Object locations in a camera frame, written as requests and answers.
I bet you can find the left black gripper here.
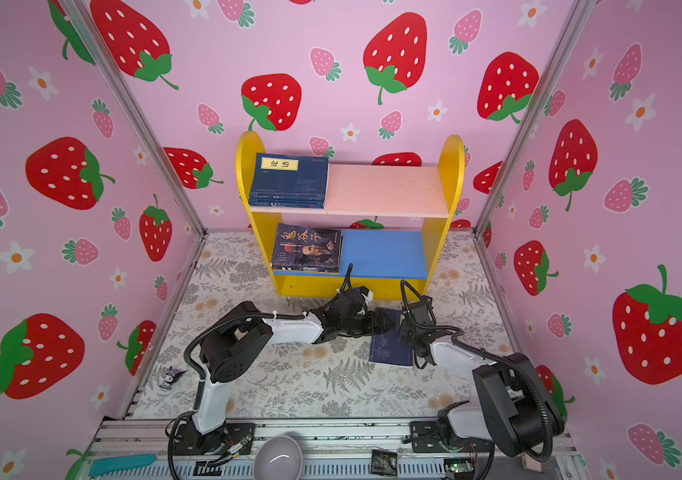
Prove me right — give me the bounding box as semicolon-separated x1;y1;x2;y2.
339;309;397;336

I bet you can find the dark portrait cover book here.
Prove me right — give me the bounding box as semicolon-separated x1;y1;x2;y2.
270;223;343;274

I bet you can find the navy book yellow label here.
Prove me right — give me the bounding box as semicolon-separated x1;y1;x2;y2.
250;200;324;210

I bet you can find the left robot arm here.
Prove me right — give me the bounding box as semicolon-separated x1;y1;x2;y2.
183;269;395;435

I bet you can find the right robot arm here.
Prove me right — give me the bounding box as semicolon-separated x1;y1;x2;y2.
398;280;566;462

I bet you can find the yellow pink blue bookshelf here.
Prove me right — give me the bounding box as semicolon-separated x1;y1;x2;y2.
244;135;465;300

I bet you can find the small black circuit board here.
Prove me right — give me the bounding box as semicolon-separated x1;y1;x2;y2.
370;449;398;477

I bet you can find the green circuit board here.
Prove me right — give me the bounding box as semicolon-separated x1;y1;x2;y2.
443;458;475;480

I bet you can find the grey round bowl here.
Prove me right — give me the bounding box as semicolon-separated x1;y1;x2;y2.
253;435;304;480

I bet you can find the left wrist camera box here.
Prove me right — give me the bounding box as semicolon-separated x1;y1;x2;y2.
350;286;374;304

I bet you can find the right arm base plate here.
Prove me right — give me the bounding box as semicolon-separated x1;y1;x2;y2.
404;420;495;454

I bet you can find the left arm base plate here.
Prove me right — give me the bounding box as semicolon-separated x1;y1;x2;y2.
166;420;256;456

